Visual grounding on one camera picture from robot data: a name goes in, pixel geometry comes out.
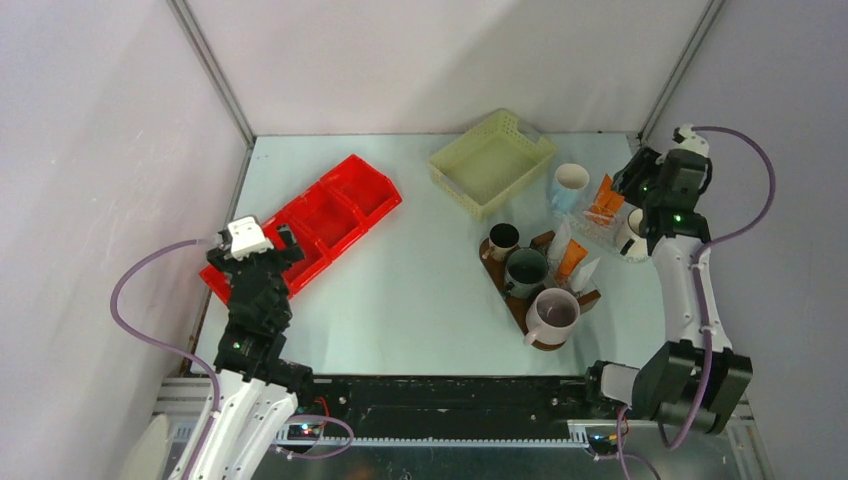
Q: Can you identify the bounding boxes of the white mug black handle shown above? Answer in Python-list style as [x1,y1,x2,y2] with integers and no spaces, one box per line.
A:
[614,208,649,262]

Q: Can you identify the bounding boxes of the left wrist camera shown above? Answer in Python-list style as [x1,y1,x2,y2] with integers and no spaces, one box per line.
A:
[216,215,274,261]

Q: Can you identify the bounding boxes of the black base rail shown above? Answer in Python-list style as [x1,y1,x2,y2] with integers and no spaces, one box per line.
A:
[307,375,621,443]

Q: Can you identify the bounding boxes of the orange toothpaste tube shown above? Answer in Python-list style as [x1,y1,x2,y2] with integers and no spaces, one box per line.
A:
[554,239,588,284]
[584,175,625,226]

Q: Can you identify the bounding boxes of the dark blue capped tube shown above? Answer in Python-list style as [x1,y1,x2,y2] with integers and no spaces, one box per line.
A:
[546,215,572,267]

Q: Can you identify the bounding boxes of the brown mug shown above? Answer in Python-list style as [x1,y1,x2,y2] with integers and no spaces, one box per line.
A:
[481,223,520,262]

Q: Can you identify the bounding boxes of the pink capped tube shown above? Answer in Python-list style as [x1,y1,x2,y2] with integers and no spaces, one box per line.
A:
[568,258,600,293]

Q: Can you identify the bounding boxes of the dark green mug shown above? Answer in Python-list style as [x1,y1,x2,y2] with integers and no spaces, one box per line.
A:
[501,248,549,300]

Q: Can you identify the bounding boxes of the cream plastic basket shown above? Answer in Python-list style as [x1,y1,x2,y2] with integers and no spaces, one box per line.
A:
[428,108,558,221]

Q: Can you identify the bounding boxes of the brown oval wooden tray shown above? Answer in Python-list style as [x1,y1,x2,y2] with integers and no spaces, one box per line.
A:
[479,239,558,351]

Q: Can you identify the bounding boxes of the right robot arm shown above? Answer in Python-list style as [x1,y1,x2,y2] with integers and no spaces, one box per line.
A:
[581,147,753,434]

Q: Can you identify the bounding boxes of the clear textured acrylic tray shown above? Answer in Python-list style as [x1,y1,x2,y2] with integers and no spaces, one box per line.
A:
[566,193,635,252]

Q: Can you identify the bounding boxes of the light blue mug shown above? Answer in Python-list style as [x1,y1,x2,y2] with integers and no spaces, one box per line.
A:
[548,163,590,214]

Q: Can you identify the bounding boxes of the red divided organizer bin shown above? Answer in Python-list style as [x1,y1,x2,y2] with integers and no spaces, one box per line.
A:
[198,154,404,306]

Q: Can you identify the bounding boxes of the pink white mug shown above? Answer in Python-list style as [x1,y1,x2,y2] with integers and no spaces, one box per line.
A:
[523,288,581,349]

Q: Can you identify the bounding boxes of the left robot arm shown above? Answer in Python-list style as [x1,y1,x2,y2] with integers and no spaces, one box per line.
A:
[170,216,316,479]

